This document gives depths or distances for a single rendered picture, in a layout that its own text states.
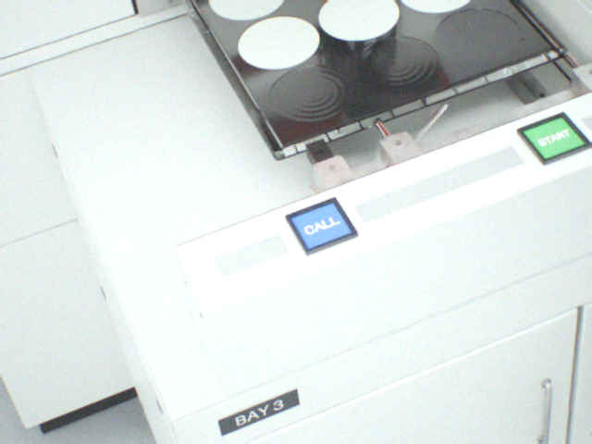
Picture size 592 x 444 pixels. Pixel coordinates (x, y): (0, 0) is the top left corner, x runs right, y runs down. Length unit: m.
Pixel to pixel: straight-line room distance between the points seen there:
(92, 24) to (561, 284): 0.72
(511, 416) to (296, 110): 0.46
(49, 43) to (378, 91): 0.49
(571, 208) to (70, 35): 0.74
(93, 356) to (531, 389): 0.88
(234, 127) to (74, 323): 0.64
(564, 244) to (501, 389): 0.23
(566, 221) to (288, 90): 0.37
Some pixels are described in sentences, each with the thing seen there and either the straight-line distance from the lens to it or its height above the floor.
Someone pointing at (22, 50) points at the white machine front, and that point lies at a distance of 1.71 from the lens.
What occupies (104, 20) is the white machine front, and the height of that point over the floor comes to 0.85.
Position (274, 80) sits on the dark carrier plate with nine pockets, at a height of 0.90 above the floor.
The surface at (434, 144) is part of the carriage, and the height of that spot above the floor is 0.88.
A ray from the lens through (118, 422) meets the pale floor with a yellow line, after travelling 2.32.
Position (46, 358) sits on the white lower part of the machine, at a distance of 2.13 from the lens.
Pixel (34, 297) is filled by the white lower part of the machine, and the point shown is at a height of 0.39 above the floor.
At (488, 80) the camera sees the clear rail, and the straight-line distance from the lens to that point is 1.47.
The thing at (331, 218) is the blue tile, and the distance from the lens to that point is 1.23.
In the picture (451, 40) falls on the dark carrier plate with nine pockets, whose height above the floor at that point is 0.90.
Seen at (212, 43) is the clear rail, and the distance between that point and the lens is 1.55.
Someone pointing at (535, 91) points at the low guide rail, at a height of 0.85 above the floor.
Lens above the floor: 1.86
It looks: 47 degrees down
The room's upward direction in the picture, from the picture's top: 8 degrees counter-clockwise
